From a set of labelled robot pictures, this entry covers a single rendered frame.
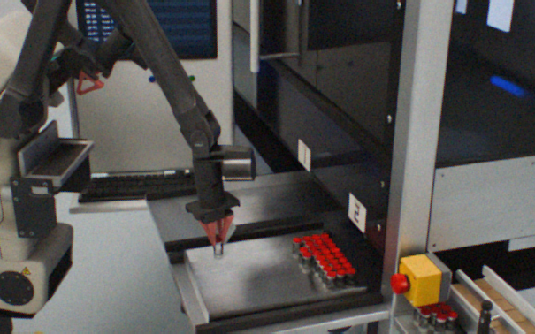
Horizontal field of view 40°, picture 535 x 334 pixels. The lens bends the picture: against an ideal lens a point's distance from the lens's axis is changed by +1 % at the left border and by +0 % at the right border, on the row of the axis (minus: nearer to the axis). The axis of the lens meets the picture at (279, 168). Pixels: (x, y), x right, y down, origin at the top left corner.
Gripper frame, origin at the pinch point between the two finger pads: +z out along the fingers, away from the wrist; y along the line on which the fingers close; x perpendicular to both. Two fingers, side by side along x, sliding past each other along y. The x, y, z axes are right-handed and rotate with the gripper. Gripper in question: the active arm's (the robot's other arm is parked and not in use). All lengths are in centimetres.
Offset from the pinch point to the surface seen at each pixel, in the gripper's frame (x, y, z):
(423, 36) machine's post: -32, 30, -44
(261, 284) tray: -6.6, 6.1, 10.5
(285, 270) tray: -4.6, 13.4, 11.1
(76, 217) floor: 214, 13, 90
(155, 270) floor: 147, 29, 94
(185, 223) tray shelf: 27.2, 3.1, 9.0
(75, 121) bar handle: 79, -7, -7
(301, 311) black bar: -21.5, 7.1, 9.7
